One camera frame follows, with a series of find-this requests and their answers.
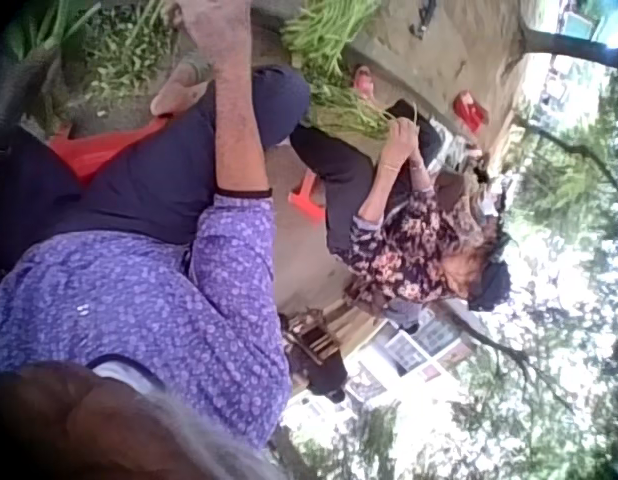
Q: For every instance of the person's right hand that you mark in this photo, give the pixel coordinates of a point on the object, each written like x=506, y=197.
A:
x=216, y=27

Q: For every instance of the heap of green leafy vegetables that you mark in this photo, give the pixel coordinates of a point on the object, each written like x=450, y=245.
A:
x=114, y=45

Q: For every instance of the heap of green long beans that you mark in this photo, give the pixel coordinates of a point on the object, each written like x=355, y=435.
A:
x=324, y=30

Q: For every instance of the person's legs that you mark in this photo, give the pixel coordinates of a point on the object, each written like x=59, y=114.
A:
x=154, y=170

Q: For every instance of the bundle of leafy green stalks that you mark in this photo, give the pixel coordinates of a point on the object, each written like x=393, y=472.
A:
x=349, y=112

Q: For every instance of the pink slipper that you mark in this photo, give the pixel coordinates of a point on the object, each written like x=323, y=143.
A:
x=365, y=81

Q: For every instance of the small red plastic stool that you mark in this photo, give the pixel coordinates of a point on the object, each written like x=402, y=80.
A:
x=305, y=197

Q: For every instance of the grey patterned bag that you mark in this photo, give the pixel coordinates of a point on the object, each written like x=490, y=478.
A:
x=450, y=145

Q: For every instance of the red slipper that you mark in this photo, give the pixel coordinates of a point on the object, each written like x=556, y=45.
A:
x=470, y=112

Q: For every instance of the wooden crate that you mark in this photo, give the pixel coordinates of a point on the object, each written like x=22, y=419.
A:
x=314, y=340

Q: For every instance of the tree trunk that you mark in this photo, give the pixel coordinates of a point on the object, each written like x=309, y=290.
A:
x=564, y=47

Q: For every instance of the white building with windows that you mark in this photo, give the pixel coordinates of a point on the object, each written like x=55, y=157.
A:
x=404, y=350

